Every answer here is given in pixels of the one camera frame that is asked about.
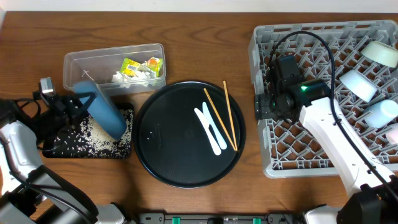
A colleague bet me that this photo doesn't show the dark blue plate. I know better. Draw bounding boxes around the dark blue plate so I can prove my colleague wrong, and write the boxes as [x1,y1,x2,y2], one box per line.
[73,80,127,140]

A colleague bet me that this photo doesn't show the wooden chopstick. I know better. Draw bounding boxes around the wooden chopstick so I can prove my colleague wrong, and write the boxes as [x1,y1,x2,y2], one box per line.
[203,88,238,151]
[223,80,238,151]

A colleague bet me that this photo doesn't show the yellow green snack wrapper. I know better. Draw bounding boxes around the yellow green snack wrapper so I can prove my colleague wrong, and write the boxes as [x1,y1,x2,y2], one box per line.
[119,57,164,78]

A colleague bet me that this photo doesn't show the white tissue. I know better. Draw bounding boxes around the white tissue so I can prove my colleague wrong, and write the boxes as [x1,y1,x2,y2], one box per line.
[111,71,154,88]

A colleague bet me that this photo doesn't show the white plastic spoon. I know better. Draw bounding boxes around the white plastic spoon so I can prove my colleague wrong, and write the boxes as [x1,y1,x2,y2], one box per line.
[194,108,221,156]

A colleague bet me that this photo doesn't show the light blue rice bowl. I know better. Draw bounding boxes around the light blue rice bowl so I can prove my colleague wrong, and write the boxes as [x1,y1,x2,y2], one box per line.
[340,70,377,103]

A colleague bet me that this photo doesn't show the small light blue cup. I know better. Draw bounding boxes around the small light blue cup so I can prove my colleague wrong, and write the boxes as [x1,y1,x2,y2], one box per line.
[364,100,397,128]

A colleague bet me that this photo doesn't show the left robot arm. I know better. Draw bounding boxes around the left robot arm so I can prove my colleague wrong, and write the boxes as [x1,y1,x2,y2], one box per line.
[1,78,133,224]

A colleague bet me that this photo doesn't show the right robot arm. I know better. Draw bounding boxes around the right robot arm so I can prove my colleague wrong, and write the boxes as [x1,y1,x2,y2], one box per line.
[254,55,397,223]

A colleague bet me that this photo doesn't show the clear plastic waste bin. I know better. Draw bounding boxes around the clear plastic waste bin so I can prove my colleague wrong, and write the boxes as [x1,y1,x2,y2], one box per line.
[63,43,166,96]

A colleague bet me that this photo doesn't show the grey dishwasher rack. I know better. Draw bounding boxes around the grey dishwasher rack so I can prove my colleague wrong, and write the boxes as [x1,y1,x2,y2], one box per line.
[248,20,397,179]

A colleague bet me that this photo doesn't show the black rectangular tray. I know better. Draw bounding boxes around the black rectangular tray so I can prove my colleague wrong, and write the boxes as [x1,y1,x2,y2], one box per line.
[42,101,135,159]

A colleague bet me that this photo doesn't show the spilled rice grains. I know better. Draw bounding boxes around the spilled rice grains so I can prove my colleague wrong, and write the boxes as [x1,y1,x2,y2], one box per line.
[52,108,134,156]

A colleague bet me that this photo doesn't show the round black serving tray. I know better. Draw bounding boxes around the round black serving tray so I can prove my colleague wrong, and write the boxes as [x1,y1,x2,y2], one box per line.
[132,81,246,189]

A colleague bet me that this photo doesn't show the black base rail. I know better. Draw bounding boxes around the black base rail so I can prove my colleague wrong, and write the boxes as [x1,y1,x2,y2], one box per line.
[135,213,305,224]

